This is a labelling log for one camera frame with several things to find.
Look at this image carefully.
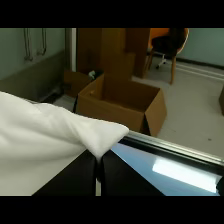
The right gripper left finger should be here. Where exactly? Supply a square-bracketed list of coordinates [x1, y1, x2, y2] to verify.
[32, 149, 98, 197]

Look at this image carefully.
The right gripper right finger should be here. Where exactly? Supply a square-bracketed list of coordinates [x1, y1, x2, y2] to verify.
[100, 149, 165, 197]

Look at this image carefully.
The white garment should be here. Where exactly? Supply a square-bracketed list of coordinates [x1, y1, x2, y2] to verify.
[0, 90, 130, 197]

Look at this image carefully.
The large open cardboard box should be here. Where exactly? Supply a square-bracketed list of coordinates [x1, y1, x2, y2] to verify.
[73, 73, 168, 137]

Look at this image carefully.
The small cardboard box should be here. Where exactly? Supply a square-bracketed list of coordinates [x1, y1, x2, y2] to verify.
[62, 69, 95, 99]

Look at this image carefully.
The brown wooden cabinet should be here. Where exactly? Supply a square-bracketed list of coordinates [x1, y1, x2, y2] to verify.
[76, 27, 152, 81]

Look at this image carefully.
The orange chair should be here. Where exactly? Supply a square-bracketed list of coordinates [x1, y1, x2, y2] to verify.
[145, 27, 190, 86]

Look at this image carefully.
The silver frame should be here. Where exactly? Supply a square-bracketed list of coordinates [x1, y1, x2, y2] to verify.
[119, 130, 224, 177]

